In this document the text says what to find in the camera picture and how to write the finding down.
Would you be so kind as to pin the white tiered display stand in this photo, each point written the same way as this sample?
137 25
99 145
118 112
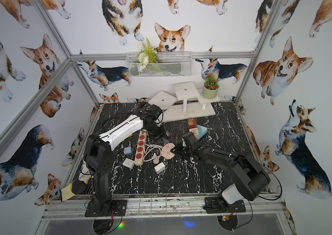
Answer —
188 102

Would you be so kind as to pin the aluminium frame front rail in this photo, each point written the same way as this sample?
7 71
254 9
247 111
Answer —
153 207

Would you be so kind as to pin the beige red power strip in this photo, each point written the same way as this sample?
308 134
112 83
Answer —
140 150

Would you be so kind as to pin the green fern plant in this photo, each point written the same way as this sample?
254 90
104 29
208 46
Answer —
147 56

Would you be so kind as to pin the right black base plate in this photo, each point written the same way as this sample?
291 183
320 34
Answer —
219 205

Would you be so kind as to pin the green potted red flowers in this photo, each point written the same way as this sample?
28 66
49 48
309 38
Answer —
211 86

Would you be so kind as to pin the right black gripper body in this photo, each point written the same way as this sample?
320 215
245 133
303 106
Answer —
187 152

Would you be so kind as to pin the light blue plug adapter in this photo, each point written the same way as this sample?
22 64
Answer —
127 150

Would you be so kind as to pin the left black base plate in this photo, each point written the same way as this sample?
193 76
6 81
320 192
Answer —
108 208

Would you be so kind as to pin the dark red printed cube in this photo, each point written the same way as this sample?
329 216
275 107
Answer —
192 123

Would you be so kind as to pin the round pink socket hub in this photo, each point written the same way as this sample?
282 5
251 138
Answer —
166 151

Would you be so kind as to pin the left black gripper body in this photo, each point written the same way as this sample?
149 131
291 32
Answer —
160 132

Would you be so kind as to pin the white wire basket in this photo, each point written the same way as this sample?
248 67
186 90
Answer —
170 64

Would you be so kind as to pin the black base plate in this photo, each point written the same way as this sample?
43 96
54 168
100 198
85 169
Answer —
219 205
108 208

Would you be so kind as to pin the pink printed cube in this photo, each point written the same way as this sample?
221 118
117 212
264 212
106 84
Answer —
195 132

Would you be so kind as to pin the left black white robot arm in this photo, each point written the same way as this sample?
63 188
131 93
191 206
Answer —
99 156

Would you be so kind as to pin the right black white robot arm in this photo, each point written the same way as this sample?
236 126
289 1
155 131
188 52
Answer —
248 177

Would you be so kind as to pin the white cube plug adapter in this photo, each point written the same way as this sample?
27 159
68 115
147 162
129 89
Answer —
160 167

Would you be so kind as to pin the yellow paper note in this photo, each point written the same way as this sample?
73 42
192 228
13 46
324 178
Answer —
67 193

